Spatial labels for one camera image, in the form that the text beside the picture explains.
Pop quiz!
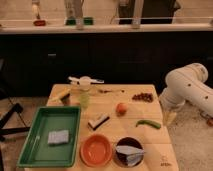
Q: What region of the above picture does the dark red grape bunch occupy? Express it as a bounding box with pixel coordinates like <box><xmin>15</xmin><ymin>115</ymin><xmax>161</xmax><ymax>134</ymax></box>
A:
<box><xmin>132</xmin><ymin>93</ymin><xmax>153</xmax><ymax>102</ymax></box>

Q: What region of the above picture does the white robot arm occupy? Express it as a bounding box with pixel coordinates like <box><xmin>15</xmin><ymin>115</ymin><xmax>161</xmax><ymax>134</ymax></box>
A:
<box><xmin>159</xmin><ymin>63</ymin><xmax>213</xmax><ymax>126</ymax></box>

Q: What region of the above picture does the grey cloth in bowl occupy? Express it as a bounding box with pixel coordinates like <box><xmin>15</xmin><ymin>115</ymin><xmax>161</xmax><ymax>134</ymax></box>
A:
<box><xmin>115</xmin><ymin>145</ymin><xmax>145</xmax><ymax>167</ymax></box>

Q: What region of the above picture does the dark bowl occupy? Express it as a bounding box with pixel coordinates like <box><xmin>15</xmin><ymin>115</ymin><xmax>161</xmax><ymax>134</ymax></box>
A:
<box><xmin>115</xmin><ymin>137</ymin><xmax>144</xmax><ymax>167</ymax></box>

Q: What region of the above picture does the orange red bowl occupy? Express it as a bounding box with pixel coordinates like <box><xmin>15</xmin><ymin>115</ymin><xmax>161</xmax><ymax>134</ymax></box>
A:
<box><xmin>80</xmin><ymin>134</ymin><xmax>113</xmax><ymax>167</ymax></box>

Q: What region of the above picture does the red bowl on counter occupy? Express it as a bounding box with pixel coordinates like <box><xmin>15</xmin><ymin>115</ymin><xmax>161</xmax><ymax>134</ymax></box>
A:
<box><xmin>33</xmin><ymin>20</ymin><xmax>46</xmax><ymax>26</ymax></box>

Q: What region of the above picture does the green chili pepper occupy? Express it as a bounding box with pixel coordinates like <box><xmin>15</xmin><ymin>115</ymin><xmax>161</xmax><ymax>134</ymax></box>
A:
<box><xmin>135</xmin><ymin>120</ymin><xmax>161</xmax><ymax>129</ymax></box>

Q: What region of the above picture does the orange tomato fruit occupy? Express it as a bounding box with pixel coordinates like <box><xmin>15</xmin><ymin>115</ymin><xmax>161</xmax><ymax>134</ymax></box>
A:
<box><xmin>116</xmin><ymin>103</ymin><xmax>128</xmax><ymax>116</ymax></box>

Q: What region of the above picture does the black white eraser block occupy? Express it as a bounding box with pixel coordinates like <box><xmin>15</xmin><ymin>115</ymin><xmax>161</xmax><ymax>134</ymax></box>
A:
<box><xmin>88</xmin><ymin>114</ymin><xmax>110</xmax><ymax>131</ymax></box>

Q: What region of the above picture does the green clear bottle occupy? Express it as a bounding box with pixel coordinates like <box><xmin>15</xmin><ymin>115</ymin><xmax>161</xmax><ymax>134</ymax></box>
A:
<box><xmin>79</xmin><ymin>76</ymin><xmax>91</xmax><ymax>109</ymax></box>

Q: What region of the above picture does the blue grey sponge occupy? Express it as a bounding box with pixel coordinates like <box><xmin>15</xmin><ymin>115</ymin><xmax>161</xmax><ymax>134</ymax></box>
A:
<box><xmin>48</xmin><ymin>130</ymin><xmax>69</xmax><ymax>145</ymax></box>

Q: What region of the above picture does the green object on counter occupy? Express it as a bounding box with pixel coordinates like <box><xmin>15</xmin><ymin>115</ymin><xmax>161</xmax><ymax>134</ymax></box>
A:
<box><xmin>65</xmin><ymin>17</ymin><xmax>94</xmax><ymax>25</ymax></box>

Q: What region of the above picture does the green plastic tray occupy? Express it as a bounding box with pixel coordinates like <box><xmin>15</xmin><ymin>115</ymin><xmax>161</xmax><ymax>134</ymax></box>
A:
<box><xmin>17</xmin><ymin>106</ymin><xmax>81</xmax><ymax>168</ymax></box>

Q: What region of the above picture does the black tripod stand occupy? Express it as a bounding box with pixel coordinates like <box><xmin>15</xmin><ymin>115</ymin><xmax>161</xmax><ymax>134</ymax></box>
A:
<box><xmin>0</xmin><ymin>103</ymin><xmax>29</xmax><ymax>142</ymax></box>

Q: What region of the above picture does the white handled tool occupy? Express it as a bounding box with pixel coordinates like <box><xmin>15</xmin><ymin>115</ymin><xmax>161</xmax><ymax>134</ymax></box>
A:
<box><xmin>68</xmin><ymin>76</ymin><xmax>104</xmax><ymax>85</ymax></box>

